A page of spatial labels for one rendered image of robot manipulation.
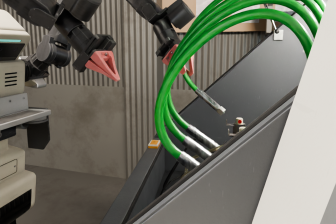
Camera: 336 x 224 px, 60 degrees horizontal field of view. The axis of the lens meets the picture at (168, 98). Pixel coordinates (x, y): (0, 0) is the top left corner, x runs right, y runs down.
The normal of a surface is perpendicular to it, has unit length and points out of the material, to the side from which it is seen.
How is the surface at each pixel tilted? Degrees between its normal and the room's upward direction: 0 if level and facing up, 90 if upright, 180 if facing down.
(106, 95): 90
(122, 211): 0
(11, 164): 98
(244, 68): 90
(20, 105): 90
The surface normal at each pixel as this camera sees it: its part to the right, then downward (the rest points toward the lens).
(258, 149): -0.14, 0.17
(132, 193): 0.00, -0.99
